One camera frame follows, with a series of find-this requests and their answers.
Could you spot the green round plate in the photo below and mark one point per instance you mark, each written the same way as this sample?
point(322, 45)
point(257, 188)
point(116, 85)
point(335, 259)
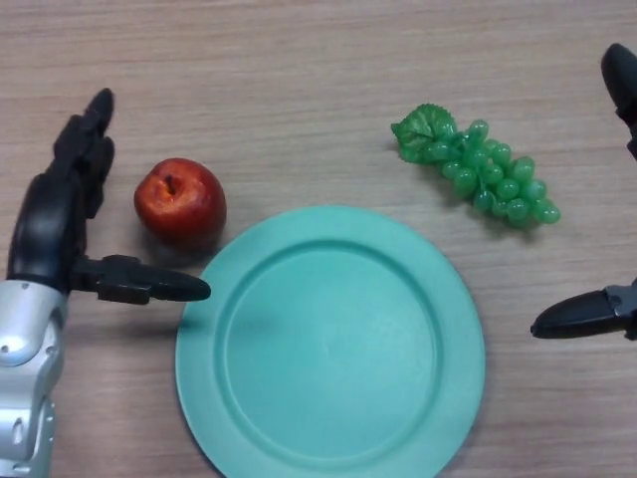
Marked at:
point(331, 348)

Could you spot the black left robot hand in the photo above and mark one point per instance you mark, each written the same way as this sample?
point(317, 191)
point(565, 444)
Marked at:
point(47, 219)

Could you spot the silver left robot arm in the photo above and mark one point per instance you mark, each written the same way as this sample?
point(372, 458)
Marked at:
point(30, 328)

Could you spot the green plastic grape bunch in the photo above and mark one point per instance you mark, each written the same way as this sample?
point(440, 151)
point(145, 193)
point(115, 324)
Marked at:
point(490, 174)

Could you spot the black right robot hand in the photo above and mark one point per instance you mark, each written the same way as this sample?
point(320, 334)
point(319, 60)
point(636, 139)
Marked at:
point(577, 318)

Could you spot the red apple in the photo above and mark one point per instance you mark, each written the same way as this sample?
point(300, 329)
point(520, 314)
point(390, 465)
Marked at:
point(181, 209)

